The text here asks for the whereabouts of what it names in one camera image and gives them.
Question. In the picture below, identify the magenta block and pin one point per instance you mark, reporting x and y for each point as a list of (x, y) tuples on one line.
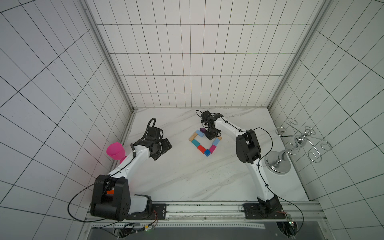
[(212, 148)]

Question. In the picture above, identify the pink plastic goblet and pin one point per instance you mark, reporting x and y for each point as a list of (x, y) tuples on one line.
[(117, 152)]

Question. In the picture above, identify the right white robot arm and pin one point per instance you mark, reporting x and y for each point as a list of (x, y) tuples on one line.
[(249, 152)]

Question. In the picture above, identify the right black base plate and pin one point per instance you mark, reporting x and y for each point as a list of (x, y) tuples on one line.
[(256, 211)]

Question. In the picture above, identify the aluminium mounting rail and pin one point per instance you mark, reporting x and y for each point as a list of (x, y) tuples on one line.
[(210, 212)]

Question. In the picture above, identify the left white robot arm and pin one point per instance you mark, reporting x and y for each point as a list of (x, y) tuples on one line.
[(112, 198)]

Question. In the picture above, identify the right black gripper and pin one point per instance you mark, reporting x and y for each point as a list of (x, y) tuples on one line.
[(212, 130)]

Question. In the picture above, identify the chrome wire cup rack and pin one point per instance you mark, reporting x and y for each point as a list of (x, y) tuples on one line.
[(279, 162)]

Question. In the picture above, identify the red block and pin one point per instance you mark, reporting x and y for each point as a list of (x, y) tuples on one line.
[(201, 149)]

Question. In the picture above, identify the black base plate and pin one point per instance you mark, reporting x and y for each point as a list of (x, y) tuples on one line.
[(159, 211), (256, 211)]

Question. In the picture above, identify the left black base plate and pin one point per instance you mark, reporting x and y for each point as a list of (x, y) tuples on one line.
[(159, 211)]

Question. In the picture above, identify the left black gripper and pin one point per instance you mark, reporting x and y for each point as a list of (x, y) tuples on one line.
[(163, 145)]

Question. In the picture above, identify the dark blue cube block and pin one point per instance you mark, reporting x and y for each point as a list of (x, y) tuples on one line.
[(207, 152)]

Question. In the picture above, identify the teal block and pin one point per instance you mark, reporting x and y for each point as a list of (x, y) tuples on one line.
[(196, 143)]

